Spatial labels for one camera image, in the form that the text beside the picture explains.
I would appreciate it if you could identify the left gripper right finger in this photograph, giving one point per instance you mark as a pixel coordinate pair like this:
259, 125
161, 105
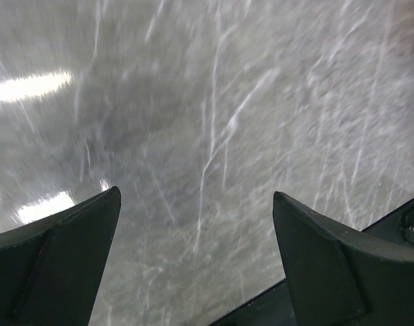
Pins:
346, 271

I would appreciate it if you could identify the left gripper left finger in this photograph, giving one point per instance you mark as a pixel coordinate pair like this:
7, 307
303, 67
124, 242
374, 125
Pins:
51, 269

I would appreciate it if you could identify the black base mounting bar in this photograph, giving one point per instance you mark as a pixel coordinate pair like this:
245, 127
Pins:
390, 217

